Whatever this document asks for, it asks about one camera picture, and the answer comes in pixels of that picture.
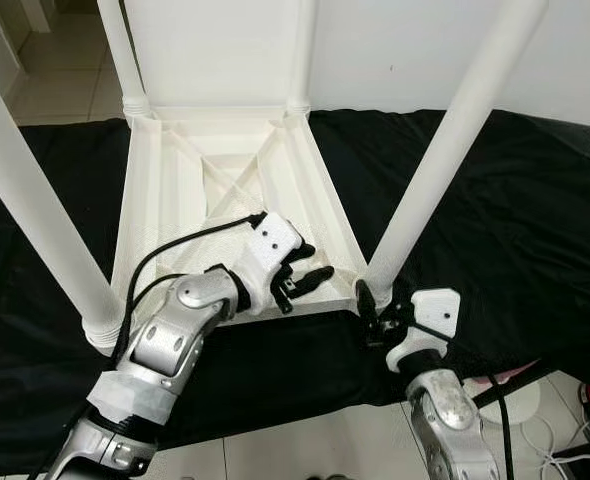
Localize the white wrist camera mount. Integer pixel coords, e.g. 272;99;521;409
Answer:
385;288;464;374
233;212;304;316

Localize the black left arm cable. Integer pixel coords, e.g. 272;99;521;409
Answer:
115;212;267;363

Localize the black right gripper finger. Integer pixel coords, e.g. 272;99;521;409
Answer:
356;279;382;347

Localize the white plastic children table top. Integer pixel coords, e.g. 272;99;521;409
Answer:
110;102;372;327

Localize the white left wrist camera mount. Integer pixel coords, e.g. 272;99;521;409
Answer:
233;212;304;316

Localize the pink flat board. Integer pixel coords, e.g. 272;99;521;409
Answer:
490;365;537;387

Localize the white round stand base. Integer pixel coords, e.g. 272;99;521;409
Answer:
495;382;542;427

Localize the black tablecloth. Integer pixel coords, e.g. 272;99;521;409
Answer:
0;108;590;476

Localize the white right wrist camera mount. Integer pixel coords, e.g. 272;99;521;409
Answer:
385;288;464;374

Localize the white plastic table leg tube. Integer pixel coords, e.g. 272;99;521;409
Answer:
285;0;317;117
0;50;127;353
363;0;552;307
95;0;152;120

